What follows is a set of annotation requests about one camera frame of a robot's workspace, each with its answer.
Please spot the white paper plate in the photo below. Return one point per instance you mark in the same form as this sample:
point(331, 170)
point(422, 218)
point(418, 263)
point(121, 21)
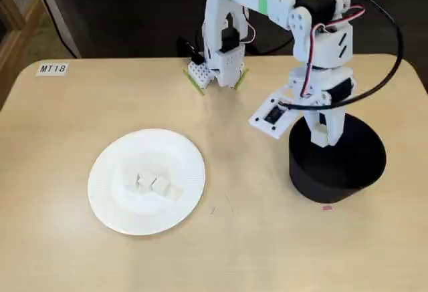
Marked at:
point(147, 215)

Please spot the small pink sticker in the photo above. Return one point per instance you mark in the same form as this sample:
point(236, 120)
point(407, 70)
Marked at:
point(328, 208)

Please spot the black pot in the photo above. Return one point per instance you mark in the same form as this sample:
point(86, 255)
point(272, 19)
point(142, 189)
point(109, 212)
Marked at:
point(334, 188)

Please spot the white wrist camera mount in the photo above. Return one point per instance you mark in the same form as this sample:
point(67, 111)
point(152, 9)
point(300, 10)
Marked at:
point(261, 118)

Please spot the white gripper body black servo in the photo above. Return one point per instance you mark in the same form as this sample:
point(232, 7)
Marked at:
point(329, 89)

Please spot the green tape strip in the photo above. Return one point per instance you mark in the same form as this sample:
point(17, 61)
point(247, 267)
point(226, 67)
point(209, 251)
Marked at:
point(195, 86)
point(243, 77)

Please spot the white MT18 label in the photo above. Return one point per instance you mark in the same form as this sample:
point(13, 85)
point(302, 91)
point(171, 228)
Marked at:
point(51, 69)

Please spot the grey metal post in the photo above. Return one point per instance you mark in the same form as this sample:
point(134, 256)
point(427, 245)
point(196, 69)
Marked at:
point(56, 8)

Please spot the black table clamp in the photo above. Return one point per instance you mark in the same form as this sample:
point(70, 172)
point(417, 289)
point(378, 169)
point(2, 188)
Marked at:
point(192, 54)

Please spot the wooden shelf frame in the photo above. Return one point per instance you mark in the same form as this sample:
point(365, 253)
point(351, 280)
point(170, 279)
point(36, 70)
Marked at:
point(20, 43)

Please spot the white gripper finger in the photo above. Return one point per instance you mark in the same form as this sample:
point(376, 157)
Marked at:
point(318, 140)
point(337, 125)

